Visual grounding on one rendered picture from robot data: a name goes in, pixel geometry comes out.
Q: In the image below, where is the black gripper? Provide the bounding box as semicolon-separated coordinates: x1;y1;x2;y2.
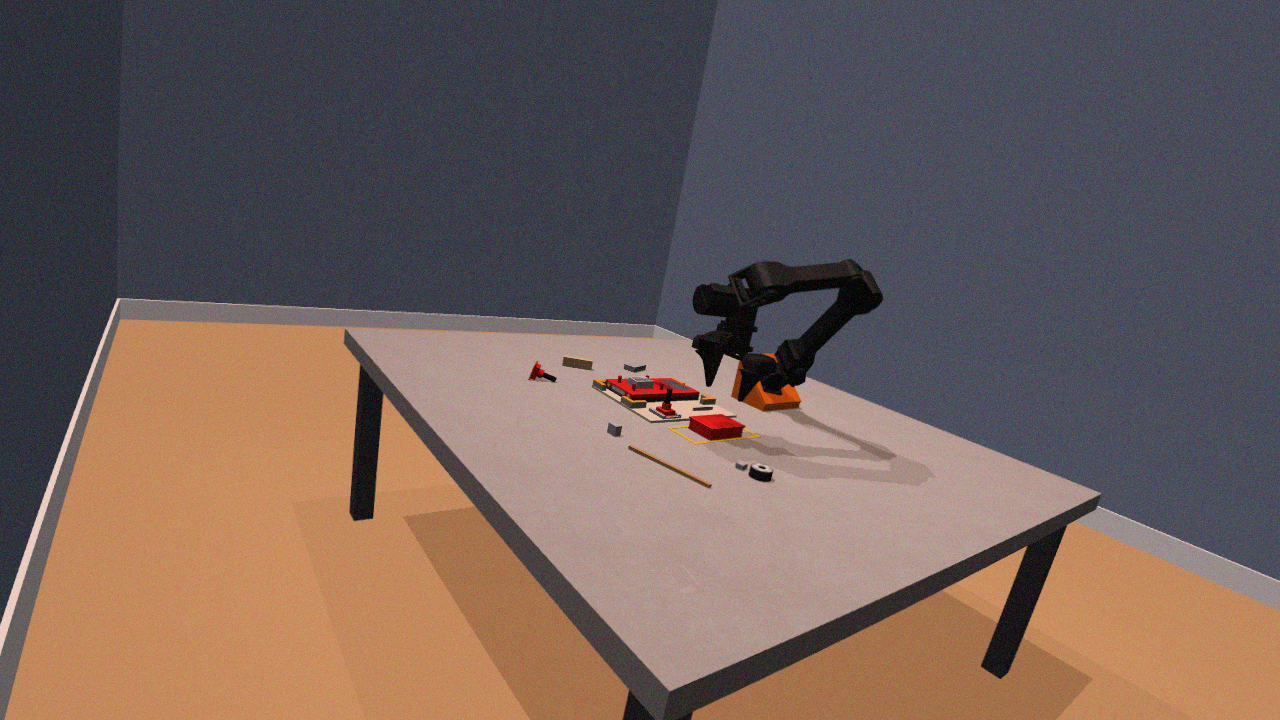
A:
692;316;776;402

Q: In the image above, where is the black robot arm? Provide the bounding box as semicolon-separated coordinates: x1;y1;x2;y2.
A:
692;259;883;396

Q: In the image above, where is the black toy car wheel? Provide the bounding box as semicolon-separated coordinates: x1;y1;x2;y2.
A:
748;462;773;482

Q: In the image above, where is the brown wooden rod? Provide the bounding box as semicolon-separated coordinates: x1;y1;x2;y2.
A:
628;445;712;488

